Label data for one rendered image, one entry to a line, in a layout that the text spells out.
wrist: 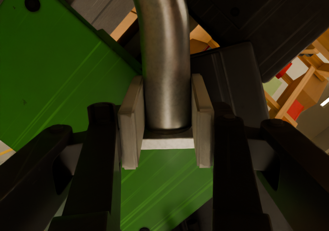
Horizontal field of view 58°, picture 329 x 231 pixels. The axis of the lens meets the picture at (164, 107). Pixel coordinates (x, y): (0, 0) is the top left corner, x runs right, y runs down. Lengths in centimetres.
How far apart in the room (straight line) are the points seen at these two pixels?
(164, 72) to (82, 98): 8
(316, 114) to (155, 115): 953
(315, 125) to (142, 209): 954
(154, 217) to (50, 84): 14
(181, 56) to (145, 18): 3
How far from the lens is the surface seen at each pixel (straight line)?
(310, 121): 969
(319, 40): 100
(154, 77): 17
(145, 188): 25
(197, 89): 16
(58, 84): 23
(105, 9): 79
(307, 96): 424
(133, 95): 16
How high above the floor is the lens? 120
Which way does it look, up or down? 2 degrees down
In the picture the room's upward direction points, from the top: 136 degrees clockwise
